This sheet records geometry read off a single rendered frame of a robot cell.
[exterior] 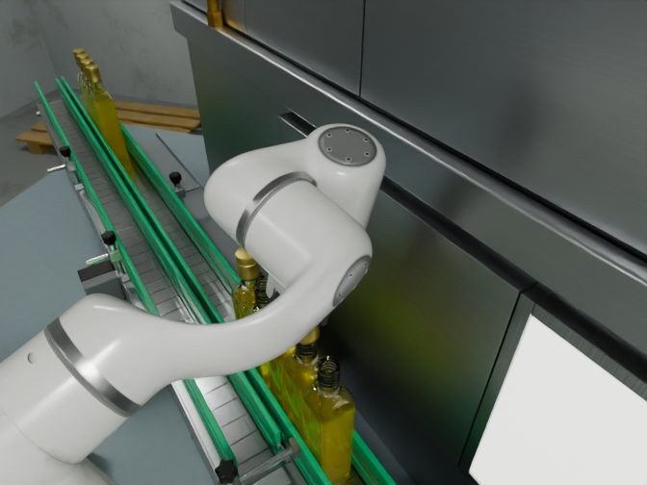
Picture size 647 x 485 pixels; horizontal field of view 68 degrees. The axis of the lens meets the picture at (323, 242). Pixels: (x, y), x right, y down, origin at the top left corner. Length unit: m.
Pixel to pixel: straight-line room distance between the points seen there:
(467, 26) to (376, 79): 0.15
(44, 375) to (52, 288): 1.12
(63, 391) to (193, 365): 0.08
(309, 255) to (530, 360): 0.28
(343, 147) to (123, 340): 0.22
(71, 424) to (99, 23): 4.30
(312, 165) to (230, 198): 0.07
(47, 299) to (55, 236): 0.28
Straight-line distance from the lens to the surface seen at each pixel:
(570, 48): 0.44
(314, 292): 0.32
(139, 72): 4.49
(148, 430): 1.08
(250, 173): 0.37
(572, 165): 0.45
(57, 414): 0.35
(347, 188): 0.39
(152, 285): 1.16
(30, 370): 0.35
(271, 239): 0.35
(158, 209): 1.40
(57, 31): 4.87
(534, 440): 0.60
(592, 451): 0.55
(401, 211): 0.58
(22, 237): 1.69
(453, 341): 0.60
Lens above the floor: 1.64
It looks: 39 degrees down
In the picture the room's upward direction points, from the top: straight up
